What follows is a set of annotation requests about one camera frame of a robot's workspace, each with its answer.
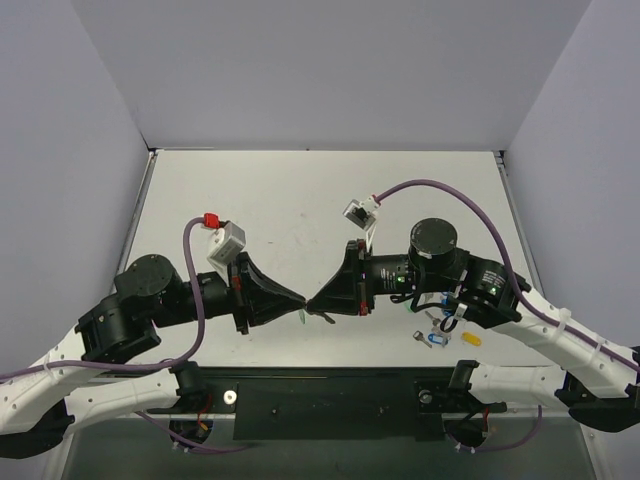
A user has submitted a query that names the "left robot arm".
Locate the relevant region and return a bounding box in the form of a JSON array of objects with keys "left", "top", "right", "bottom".
[{"left": 1, "top": 253, "right": 306, "bottom": 459}]

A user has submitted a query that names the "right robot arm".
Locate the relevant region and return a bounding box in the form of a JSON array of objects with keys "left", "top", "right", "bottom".
[{"left": 306, "top": 218, "right": 639, "bottom": 433}]

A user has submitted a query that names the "silver key cluster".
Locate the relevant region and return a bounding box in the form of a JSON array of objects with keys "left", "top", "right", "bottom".
[{"left": 425, "top": 311, "right": 449, "bottom": 334}]

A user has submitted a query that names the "blue tag key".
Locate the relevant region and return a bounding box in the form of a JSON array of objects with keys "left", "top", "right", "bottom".
[{"left": 412, "top": 330, "right": 450, "bottom": 348}]

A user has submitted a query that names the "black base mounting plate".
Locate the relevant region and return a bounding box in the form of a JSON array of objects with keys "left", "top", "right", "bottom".
[{"left": 163, "top": 367, "right": 507, "bottom": 441}]

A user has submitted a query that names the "yellow key tag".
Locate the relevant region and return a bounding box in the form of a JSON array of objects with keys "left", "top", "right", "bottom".
[{"left": 461, "top": 332, "right": 482, "bottom": 347}]

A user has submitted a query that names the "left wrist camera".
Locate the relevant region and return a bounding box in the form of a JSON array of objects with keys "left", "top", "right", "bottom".
[{"left": 206, "top": 221, "right": 246, "bottom": 274}]

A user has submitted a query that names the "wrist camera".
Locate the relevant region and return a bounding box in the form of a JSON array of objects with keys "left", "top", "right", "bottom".
[
  {"left": 206, "top": 221, "right": 246, "bottom": 274},
  {"left": 343, "top": 196, "right": 380, "bottom": 250}
]

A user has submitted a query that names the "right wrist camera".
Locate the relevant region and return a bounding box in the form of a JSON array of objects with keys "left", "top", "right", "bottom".
[{"left": 343, "top": 196, "right": 380, "bottom": 250}]

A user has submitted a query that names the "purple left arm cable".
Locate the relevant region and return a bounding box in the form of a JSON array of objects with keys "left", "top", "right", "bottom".
[{"left": 0, "top": 212, "right": 224, "bottom": 386}]

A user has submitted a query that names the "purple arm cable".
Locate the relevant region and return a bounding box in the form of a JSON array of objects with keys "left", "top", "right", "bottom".
[
  {"left": 372, "top": 178, "right": 640, "bottom": 374},
  {"left": 0, "top": 212, "right": 224, "bottom": 386}
]

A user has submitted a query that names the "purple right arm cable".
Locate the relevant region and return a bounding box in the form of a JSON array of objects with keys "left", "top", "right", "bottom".
[{"left": 372, "top": 178, "right": 640, "bottom": 374}]

